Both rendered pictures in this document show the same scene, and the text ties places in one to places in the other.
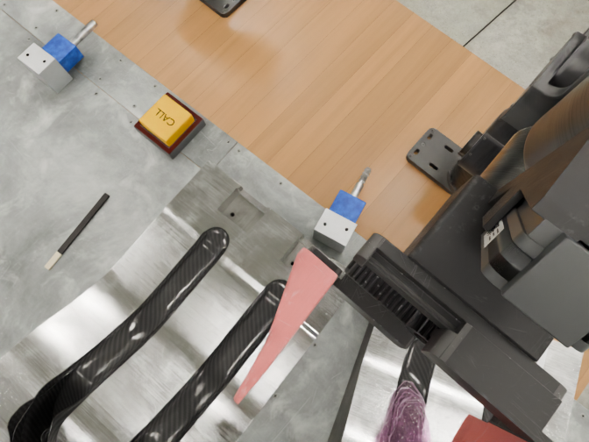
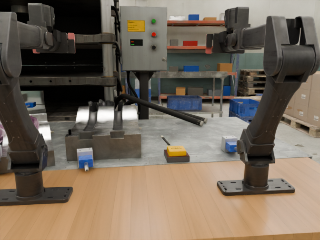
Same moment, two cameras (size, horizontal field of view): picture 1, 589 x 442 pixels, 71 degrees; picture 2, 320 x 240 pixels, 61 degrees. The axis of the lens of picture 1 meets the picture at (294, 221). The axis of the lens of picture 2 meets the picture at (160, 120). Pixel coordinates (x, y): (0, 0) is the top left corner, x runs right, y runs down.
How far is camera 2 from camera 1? 107 cm
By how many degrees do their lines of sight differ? 87
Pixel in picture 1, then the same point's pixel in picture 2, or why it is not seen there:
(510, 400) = not seen: hidden behind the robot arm
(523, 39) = not seen: outside the picture
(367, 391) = (46, 135)
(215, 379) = (91, 124)
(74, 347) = (125, 111)
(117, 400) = (107, 111)
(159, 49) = (218, 167)
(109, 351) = (119, 115)
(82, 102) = (211, 150)
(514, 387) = not seen: hidden behind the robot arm
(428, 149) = (62, 192)
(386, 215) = (67, 175)
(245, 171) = (136, 162)
